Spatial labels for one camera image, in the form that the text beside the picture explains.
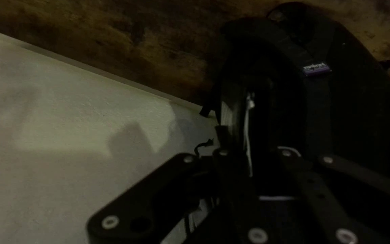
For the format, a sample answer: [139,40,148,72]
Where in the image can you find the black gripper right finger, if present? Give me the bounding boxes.
[248,146,390,244]

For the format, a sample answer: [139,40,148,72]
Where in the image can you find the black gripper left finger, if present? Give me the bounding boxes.
[85,147,250,244]

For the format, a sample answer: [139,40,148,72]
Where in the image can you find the black backpack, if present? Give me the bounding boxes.
[200,1,390,191]

